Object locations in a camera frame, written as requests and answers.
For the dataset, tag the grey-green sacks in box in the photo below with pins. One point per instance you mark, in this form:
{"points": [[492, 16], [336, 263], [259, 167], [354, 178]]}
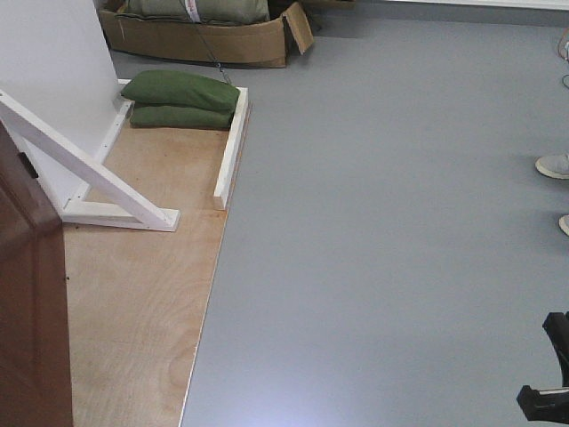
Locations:
{"points": [[223, 12]]}

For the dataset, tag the upper green sandbag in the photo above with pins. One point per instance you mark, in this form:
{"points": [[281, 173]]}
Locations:
{"points": [[178, 88]]}

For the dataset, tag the white far edge batten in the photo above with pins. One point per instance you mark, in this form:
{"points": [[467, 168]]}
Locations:
{"points": [[228, 166]]}

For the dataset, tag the lower green sandbag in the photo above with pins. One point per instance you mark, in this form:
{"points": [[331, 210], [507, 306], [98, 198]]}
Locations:
{"points": [[179, 117]]}

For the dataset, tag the person's right grey sneaker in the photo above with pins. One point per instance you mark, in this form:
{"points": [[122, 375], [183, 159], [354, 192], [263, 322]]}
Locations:
{"points": [[554, 166]]}

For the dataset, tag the white door frame panel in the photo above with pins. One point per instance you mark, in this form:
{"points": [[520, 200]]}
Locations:
{"points": [[55, 63]]}

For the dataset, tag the person's grey sneaker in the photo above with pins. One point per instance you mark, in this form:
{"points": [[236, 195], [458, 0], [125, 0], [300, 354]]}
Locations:
{"points": [[554, 166], [563, 224]]}

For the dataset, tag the white far triangular brace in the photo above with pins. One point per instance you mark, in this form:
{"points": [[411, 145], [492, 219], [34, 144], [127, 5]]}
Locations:
{"points": [[102, 198]]}

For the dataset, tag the brown wooden door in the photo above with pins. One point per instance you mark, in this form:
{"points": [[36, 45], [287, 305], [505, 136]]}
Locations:
{"points": [[35, 366]]}

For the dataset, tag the brown cardboard box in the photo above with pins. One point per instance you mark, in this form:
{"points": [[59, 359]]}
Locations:
{"points": [[264, 45]]}

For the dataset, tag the person's left grey sneaker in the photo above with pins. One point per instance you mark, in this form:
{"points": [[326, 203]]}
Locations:
{"points": [[563, 224]]}

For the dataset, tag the green sandbag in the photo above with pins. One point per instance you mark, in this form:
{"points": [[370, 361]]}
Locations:
{"points": [[178, 88], [179, 117]]}

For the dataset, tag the black robot leg part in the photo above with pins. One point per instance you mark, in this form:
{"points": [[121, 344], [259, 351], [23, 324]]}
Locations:
{"points": [[550, 405]]}

